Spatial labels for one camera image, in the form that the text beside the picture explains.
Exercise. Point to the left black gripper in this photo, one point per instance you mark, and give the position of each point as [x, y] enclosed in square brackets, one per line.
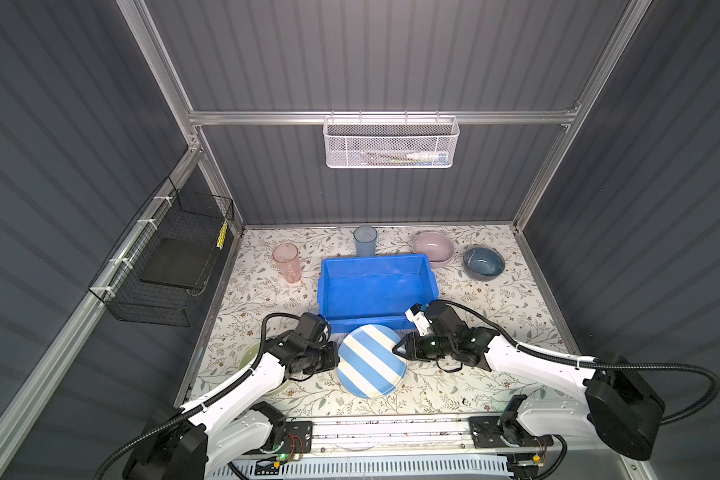
[333, 357]

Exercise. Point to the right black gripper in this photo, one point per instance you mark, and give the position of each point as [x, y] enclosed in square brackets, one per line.
[410, 344]

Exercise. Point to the blue striped plate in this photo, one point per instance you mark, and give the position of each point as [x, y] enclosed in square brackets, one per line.
[368, 368]

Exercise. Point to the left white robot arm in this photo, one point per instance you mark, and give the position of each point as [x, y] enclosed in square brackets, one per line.
[228, 402]

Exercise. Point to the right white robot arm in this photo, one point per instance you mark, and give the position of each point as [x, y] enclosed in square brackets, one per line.
[617, 406]

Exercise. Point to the blue plastic bin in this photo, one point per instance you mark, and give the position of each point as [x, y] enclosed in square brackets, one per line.
[356, 291]

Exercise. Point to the light green bowl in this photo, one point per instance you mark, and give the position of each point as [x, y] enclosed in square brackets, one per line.
[248, 357]

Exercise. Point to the pink ceramic bowl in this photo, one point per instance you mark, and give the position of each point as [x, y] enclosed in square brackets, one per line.
[437, 247]

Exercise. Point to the pink plastic cup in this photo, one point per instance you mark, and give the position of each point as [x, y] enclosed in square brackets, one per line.
[287, 258]

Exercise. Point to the dark blue ceramic bowl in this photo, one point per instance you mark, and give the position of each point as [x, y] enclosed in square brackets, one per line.
[483, 263]

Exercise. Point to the blue plastic cup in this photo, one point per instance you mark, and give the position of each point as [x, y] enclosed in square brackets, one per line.
[365, 241]

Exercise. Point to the yellow tag on basket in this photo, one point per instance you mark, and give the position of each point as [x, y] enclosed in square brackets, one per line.
[222, 235]

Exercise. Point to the black pad in basket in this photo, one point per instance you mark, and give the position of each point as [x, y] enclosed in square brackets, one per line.
[176, 263]

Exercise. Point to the white tube in basket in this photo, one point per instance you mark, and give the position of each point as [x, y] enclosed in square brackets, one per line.
[429, 157]

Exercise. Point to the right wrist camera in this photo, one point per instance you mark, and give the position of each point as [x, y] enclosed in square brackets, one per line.
[437, 318]

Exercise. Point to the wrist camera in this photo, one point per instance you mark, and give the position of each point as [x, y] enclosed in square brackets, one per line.
[313, 329]
[437, 318]

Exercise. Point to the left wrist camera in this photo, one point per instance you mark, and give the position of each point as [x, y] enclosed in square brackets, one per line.
[313, 329]

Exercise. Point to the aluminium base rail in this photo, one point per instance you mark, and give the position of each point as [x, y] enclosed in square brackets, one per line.
[396, 447]

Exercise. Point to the black wire basket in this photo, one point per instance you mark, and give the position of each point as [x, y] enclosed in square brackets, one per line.
[180, 214]

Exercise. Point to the white wire mesh basket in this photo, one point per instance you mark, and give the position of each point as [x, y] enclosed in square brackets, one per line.
[381, 141]

